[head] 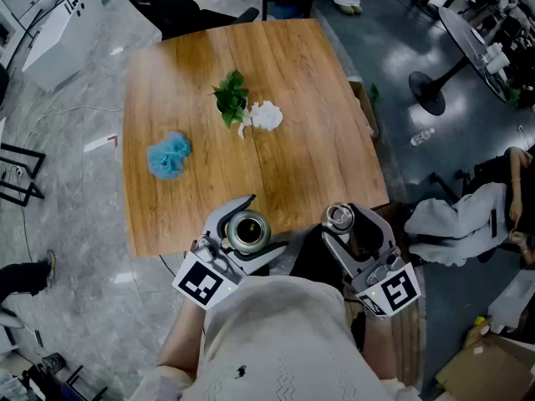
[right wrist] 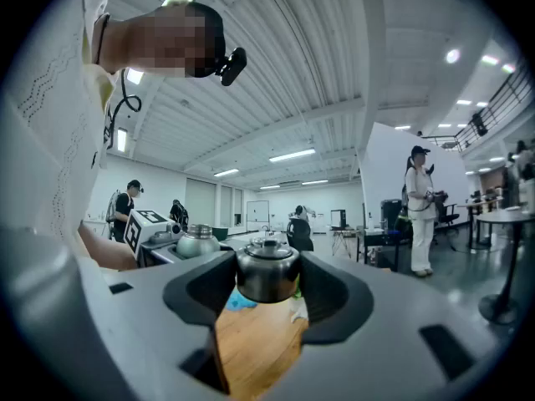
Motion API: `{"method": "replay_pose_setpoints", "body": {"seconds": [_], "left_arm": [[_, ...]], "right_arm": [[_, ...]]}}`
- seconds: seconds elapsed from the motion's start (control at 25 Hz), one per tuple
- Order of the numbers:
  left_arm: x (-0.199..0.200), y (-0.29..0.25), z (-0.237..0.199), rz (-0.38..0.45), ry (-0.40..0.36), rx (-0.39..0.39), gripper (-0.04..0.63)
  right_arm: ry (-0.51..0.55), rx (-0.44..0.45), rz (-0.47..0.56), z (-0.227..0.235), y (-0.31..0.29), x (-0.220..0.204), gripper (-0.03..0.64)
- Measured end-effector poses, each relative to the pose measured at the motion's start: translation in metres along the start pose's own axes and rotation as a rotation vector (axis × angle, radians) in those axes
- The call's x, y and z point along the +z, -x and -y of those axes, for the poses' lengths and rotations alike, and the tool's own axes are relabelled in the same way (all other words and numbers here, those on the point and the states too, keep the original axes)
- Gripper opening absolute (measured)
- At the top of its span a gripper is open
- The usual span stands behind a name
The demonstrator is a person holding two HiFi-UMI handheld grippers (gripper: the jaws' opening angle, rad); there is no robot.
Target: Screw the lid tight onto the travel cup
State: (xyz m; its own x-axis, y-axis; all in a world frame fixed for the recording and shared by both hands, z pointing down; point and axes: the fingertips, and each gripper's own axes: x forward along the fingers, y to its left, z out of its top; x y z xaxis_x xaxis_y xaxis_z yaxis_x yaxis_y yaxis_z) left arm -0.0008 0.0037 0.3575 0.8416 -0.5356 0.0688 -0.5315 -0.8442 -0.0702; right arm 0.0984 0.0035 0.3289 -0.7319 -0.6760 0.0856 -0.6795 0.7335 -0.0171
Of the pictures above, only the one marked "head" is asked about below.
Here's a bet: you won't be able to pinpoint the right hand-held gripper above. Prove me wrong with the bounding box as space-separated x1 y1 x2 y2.
320 203 422 320

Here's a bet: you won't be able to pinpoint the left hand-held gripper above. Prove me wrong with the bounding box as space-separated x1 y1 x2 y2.
171 194 289 311

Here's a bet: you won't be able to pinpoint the metal jar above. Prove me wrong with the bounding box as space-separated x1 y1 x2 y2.
224 209 273 255

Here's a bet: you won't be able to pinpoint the metal jar lid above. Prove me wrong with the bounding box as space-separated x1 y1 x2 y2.
320 201 355 236

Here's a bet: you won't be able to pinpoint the person's right forearm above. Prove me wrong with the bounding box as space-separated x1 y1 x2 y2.
361 313 398 382

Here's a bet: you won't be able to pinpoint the person's left forearm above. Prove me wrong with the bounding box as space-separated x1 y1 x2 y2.
157 297 208 379

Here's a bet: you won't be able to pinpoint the white garment on chair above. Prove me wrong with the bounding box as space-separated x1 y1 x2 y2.
404 181 513 267

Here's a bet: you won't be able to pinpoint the blue artificial flower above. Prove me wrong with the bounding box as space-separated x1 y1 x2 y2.
146 130 193 181

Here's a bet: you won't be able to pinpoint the person's cream knitted sweater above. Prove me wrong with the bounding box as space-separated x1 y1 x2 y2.
125 274 423 401

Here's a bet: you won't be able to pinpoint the clear plastic water bottle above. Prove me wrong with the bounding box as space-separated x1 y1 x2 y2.
410 127 436 147

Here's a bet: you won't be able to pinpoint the crumpled white tissue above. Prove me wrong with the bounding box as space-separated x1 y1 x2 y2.
237 100 284 140

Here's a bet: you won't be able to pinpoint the open cardboard box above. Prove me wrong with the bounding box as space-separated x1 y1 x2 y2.
349 79 380 141

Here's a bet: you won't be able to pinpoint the black swivel chair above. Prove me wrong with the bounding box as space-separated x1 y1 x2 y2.
430 156 535 266

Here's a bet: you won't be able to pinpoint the small green potted plant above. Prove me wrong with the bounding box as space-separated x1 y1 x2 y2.
208 69 251 129

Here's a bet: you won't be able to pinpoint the flattened brown cardboard boxes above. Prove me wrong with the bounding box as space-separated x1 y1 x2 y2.
434 332 535 401

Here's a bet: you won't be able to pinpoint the white cups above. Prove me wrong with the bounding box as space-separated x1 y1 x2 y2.
484 42 511 75

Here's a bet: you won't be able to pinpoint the black metal stand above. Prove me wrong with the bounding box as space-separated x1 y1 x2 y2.
23 351 110 401

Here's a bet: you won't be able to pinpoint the black office chair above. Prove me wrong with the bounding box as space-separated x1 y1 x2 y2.
126 0 261 41

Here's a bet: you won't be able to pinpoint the white cabinet box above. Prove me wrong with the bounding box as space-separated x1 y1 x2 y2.
21 0 105 94

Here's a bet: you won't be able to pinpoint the white floor cable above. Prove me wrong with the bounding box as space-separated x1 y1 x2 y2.
33 104 125 137

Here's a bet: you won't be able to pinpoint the round black pedestal table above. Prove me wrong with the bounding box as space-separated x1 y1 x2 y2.
408 6 513 117

